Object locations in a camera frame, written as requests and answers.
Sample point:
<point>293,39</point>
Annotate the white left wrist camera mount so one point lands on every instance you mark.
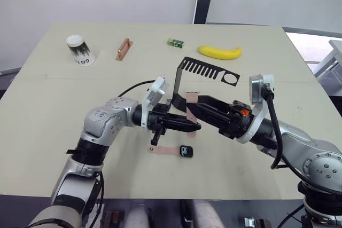
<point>157,89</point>

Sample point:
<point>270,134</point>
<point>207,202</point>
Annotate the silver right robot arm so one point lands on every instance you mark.
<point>296,140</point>

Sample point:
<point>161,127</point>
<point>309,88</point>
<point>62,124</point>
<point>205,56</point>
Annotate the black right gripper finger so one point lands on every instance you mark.
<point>211,116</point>
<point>216,101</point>

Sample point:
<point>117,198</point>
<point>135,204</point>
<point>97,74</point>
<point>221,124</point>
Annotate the white paper cup forest print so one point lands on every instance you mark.
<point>80,51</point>

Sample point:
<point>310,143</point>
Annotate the black square watch body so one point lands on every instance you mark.
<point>186,151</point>

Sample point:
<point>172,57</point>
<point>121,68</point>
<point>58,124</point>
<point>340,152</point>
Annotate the pale rounded shape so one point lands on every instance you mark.
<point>207,214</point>
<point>136,216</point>

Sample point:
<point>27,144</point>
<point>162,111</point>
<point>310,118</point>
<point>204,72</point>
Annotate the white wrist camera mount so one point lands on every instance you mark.
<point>157,89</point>
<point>256,89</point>

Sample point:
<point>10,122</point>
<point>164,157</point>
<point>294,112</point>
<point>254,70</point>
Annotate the white metal frame furniture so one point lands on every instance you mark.
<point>328,59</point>

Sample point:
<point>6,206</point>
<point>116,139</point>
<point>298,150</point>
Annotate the small green box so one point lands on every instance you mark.
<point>175,43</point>

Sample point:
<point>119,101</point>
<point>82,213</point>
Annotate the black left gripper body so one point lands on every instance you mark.
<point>156,117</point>

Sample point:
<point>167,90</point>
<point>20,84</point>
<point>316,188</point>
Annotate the black metal watch stand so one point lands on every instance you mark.
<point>177,83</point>

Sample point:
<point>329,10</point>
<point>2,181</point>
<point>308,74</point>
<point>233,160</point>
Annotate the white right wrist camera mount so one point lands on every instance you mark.
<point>256,89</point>

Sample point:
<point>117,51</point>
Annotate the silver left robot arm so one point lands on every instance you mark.
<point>107,121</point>

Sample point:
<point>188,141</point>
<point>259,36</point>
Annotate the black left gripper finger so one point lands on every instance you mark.
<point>181,127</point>
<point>179,119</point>

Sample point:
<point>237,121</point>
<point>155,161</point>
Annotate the yellow banana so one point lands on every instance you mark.
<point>219,53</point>

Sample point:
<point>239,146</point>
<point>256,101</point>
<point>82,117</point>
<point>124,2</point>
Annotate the silver metal clamp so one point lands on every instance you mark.
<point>256,222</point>

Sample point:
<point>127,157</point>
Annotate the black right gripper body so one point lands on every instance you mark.
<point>235,124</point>

